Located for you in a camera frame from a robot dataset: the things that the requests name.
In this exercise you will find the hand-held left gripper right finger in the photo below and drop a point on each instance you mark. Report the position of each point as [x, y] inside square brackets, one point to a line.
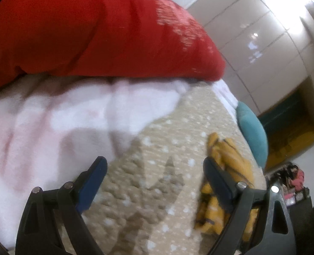
[218, 186]

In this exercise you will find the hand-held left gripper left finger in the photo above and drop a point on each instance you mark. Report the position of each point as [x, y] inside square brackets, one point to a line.
[93, 180]

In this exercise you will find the yellow striped shirt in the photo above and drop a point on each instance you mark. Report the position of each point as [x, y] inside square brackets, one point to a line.
[236, 162]

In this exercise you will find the teal pillow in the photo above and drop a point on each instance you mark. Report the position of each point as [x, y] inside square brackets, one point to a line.
[254, 132]

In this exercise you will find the beige dotted quilt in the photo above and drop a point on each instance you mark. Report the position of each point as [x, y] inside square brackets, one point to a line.
[188, 127]

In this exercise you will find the white pink fleece blanket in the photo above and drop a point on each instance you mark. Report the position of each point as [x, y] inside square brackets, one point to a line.
[45, 127]

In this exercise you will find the pile of items on floor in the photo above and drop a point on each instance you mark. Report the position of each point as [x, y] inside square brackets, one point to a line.
[289, 180]

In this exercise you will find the pink cloth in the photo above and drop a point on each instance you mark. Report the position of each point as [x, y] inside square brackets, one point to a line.
[299, 179]

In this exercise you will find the red pillow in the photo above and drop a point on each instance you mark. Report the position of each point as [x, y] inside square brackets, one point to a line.
[93, 29]

